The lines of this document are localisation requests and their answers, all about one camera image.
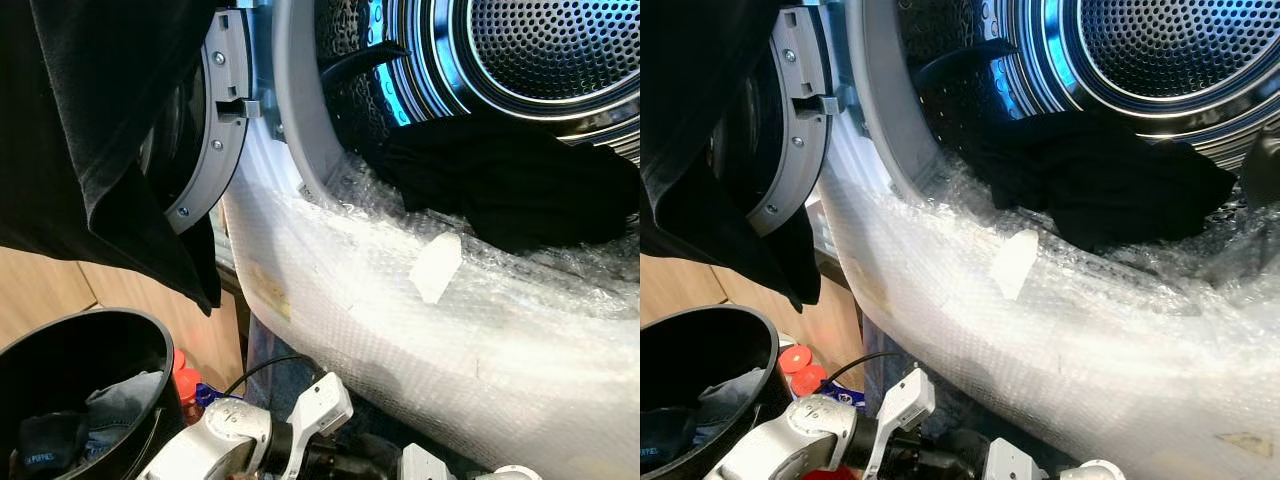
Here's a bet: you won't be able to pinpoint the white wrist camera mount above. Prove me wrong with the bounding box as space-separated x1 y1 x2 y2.
285 372 354 480
862 367 937 479
399 443 457 480
983 437 1047 480

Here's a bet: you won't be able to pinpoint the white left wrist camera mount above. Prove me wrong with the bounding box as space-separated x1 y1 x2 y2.
862 367 937 479
285 372 354 480

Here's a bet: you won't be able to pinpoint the black garment in washer drum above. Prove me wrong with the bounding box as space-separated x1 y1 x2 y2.
375 113 641 254
958 108 1239 254

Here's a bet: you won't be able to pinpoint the front-loading washing machine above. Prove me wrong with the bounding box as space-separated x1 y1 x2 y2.
775 0 1280 480
205 0 641 480

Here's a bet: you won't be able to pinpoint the blue denim jeans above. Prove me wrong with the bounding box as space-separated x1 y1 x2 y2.
694 367 767 427
84 370 167 467

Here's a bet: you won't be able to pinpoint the yellow triangle warning label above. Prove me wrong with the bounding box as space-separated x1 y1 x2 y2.
1214 431 1277 460

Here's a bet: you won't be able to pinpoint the clear bubble wrap sheet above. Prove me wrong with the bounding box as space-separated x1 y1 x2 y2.
221 118 641 480
814 118 1280 480

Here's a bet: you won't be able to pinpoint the dark printed garment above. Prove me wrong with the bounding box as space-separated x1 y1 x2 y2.
640 405 702 472
14 410 91 477

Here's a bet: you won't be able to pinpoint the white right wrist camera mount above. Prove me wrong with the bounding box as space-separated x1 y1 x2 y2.
983 437 1047 480
399 443 457 480

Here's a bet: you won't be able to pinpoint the yellowish rectangular label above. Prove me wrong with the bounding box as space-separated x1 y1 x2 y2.
245 261 294 322

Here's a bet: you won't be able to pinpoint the grey round washer door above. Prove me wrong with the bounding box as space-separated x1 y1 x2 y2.
140 8 263 237
712 8 842 239

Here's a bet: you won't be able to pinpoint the thin black cable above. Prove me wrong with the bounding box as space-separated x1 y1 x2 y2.
222 353 317 397
818 350 907 392

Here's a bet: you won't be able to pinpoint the black round laundry bucket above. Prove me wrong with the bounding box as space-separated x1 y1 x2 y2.
640 304 782 480
0 308 187 480

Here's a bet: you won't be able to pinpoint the white tape patch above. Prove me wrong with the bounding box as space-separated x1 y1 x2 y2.
408 232 465 306
989 229 1042 303

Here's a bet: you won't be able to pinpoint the large hanging black cloth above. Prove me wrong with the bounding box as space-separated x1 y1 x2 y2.
0 0 227 317
640 0 824 312

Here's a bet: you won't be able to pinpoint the black drum paddle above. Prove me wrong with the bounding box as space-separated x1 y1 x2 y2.
318 40 412 97
913 40 1007 97

